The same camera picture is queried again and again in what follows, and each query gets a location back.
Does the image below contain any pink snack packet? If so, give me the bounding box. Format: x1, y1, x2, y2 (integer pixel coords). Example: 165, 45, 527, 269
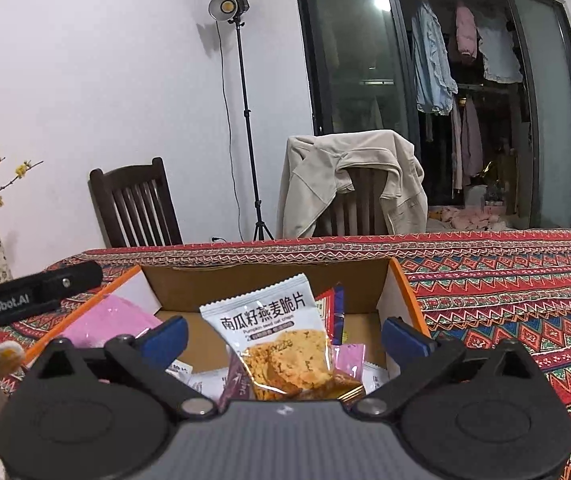
61, 295, 161, 348

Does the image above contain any patterned red tablecloth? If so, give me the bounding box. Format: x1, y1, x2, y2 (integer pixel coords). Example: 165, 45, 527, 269
0, 228, 571, 480

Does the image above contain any dark wooden chair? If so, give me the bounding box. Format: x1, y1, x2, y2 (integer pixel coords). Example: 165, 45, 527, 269
88, 157, 182, 248

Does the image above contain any orange cardboard snack box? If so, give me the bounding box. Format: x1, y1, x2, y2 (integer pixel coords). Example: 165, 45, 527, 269
24, 257, 433, 402

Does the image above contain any chair with draped jacket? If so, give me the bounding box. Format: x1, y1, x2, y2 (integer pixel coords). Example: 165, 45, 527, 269
314, 168, 389, 237

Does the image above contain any beige jacket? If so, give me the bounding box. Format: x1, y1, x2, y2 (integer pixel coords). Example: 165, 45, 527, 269
277, 129, 429, 238

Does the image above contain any light blue hanging shirt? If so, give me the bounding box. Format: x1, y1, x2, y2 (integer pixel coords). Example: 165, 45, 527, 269
411, 0, 458, 116

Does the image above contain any dark sliding glass door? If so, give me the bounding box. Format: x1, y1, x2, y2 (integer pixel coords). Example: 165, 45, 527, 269
299, 0, 571, 234

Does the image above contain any studio light on stand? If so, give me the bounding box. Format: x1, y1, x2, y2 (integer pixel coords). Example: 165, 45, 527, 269
208, 0, 275, 242

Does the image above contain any pink hanging garment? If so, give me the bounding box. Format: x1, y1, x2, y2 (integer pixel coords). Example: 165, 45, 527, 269
456, 3, 477, 64

